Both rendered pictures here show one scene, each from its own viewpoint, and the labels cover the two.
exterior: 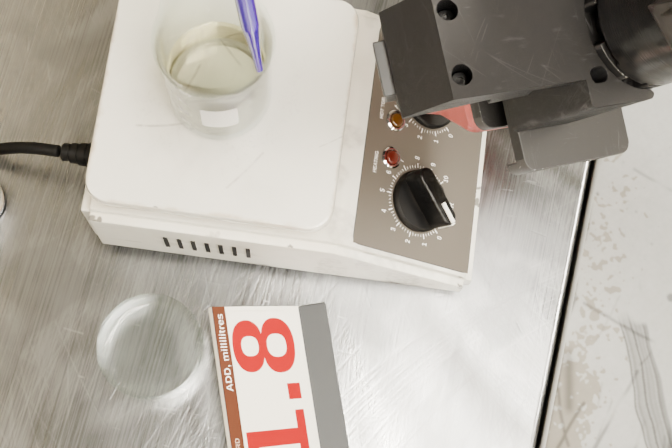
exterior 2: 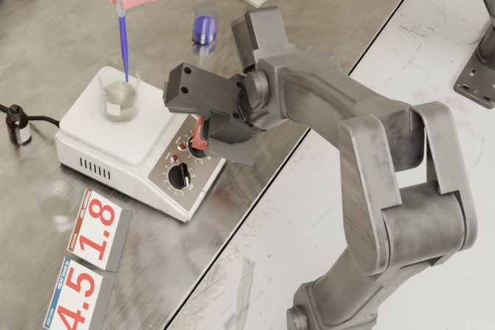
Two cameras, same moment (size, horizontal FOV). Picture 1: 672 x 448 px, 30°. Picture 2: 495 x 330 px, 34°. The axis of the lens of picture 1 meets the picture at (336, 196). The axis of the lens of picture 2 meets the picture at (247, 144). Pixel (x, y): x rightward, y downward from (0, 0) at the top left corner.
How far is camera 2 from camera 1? 53 cm
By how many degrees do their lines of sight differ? 21
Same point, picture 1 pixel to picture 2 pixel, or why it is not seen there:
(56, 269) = (37, 166)
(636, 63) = (247, 113)
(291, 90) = (145, 118)
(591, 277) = (240, 238)
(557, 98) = (222, 121)
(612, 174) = (264, 205)
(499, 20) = (205, 82)
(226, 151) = (113, 128)
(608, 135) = (246, 156)
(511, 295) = (205, 233)
